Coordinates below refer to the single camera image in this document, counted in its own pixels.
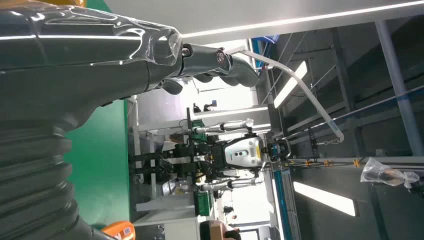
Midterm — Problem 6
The green plastic crate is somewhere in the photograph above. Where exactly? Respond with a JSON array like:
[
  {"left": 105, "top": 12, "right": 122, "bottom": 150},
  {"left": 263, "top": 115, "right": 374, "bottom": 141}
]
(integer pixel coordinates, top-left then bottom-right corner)
[{"left": 193, "top": 191, "right": 215, "bottom": 217}]

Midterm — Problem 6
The humanoid robot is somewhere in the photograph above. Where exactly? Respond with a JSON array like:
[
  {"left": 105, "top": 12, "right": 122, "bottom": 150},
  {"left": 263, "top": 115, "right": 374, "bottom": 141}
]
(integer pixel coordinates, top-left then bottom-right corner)
[{"left": 129, "top": 118, "right": 293, "bottom": 194}]

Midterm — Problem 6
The yellow plastic wrapped cardboard box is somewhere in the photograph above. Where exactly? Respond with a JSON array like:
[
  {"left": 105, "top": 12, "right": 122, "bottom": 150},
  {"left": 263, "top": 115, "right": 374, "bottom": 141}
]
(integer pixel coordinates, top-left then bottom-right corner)
[{"left": 41, "top": 0, "right": 88, "bottom": 8}]

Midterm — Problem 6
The brown cardboard box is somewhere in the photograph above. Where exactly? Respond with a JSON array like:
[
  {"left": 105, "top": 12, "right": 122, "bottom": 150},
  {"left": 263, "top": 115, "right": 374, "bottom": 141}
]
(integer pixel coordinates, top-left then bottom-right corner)
[{"left": 200, "top": 220, "right": 230, "bottom": 240}]

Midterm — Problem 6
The ceiling light panel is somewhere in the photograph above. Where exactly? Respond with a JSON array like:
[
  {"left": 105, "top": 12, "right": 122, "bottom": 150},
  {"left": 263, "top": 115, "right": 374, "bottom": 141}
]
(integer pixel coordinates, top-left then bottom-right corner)
[{"left": 273, "top": 60, "right": 308, "bottom": 109}]

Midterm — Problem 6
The clear plastic bag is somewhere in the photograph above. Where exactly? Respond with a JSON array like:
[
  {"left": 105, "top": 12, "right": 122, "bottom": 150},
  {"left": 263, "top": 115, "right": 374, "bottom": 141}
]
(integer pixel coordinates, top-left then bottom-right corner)
[{"left": 360, "top": 157, "right": 421, "bottom": 190}]

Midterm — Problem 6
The orange detergent bottle blue cap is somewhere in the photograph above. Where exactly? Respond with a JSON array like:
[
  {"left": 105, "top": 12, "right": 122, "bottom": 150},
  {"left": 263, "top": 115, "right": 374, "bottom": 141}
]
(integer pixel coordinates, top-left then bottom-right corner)
[{"left": 100, "top": 220, "right": 137, "bottom": 240}]

